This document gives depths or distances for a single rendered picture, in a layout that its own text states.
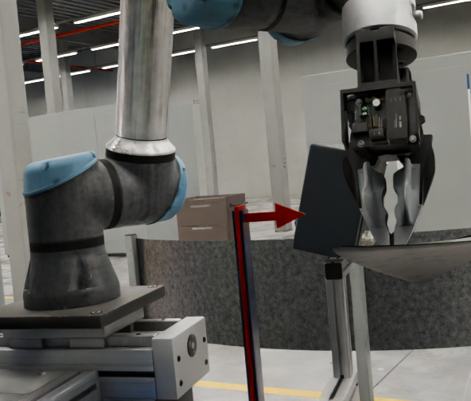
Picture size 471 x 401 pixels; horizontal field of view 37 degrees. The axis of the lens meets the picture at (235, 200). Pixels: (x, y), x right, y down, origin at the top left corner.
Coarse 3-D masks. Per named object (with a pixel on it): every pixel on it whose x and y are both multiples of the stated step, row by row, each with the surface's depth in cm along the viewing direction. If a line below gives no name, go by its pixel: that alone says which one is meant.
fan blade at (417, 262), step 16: (448, 240) 59; (464, 240) 58; (352, 256) 65; (368, 256) 65; (384, 256) 66; (400, 256) 67; (416, 256) 68; (432, 256) 70; (448, 256) 71; (464, 256) 72; (384, 272) 74; (400, 272) 75; (416, 272) 75; (432, 272) 76
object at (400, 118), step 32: (384, 32) 67; (352, 64) 73; (384, 64) 69; (352, 96) 68; (384, 96) 67; (416, 96) 65; (352, 128) 67; (384, 128) 66; (416, 128) 64; (384, 160) 72
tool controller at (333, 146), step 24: (312, 144) 122; (336, 144) 139; (312, 168) 122; (336, 168) 121; (384, 168) 140; (312, 192) 123; (336, 192) 121; (312, 216) 123; (336, 216) 122; (360, 216) 121; (312, 240) 123; (336, 240) 122; (360, 240) 124
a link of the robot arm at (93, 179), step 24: (48, 168) 106; (72, 168) 106; (96, 168) 111; (24, 192) 109; (48, 192) 106; (72, 192) 106; (96, 192) 109; (120, 192) 111; (48, 216) 106; (72, 216) 106; (96, 216) 110; (48, 240) 106; (72, 240) 106
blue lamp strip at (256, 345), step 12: (240, 216) 66; (240, 228) 66; (252, 264) 68; (252, 276) 68; (252, 288) 67; (252, 300) 67; (252, 312) 67; (252, 324) 67; (252, 336) 66; (252, 348) 67; (252, 360) 67
